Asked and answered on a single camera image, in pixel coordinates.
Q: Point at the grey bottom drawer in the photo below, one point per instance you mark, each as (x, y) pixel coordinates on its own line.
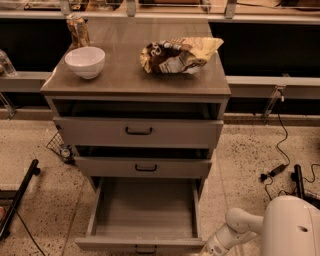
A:
(145, 216)

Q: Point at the grey drawer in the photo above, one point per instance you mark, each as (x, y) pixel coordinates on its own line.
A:
(158, 133)
(145, 216)
(143, 167)

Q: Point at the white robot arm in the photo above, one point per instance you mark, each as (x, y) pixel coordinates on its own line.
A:
(290, 226)

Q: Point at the grey middle drawer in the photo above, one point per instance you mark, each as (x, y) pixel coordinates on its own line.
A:
(143, 167)

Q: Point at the grey top drawer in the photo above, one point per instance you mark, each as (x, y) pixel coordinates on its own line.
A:
(158, 133)

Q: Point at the crumpled chip bag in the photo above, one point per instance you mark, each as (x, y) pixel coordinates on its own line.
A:
(181, 55)

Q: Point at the white ceramic bowl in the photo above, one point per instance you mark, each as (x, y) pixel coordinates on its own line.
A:
(86, 62)

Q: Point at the clear plastic bottle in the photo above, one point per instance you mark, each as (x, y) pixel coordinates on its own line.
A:
(7, 65)

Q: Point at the wire mesh basket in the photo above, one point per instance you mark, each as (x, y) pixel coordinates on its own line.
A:
(62, 150)

